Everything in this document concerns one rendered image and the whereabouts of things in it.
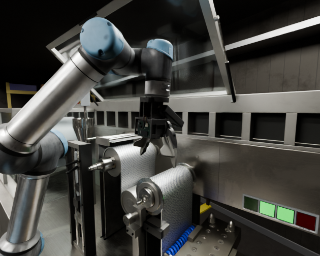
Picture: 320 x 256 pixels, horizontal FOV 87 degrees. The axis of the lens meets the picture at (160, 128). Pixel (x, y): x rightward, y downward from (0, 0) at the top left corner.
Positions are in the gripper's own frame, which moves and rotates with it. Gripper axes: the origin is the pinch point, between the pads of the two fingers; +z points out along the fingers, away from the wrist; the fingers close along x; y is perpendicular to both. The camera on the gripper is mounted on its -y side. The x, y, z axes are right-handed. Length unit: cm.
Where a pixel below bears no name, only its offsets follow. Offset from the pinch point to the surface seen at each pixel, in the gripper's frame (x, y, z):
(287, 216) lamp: 32, -41, 21
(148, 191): -7.2, -3.7, 14.7
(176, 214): -2.8, -16.7, 27.5
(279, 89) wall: -4, -200, -45
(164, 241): -1.7, -8.5, 34.6
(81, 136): -78, -7, 6
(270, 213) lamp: 26, -41, 22
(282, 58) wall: -5, -199, -79
